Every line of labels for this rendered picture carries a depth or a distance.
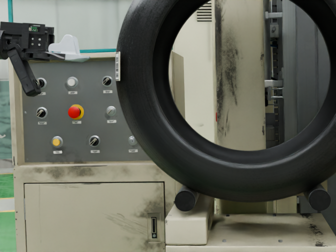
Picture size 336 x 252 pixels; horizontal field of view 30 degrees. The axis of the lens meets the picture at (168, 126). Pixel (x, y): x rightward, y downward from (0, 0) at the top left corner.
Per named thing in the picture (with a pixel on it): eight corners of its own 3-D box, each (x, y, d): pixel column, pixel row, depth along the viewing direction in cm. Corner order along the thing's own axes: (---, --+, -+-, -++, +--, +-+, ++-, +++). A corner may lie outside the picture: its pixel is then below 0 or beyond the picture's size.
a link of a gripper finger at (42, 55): (63, 53, 139) (25, 50, 140) (63, 60, 139) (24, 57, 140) (69, 54, 143) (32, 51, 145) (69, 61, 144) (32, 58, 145)
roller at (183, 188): (187, 171, 168) (204, 168, 167) (190, 188, 168) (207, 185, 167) (172, 192, 133) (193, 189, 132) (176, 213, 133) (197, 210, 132)
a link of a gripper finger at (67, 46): (88, 35, 139) (47, 32, 140) (85, 62, 140) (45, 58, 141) (91, 36, 142) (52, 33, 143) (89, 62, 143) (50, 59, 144)
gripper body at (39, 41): (47, 24, 140) (-5, 20, 141) (44, 63, 140) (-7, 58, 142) (57, 27, 147) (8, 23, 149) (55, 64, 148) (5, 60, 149)
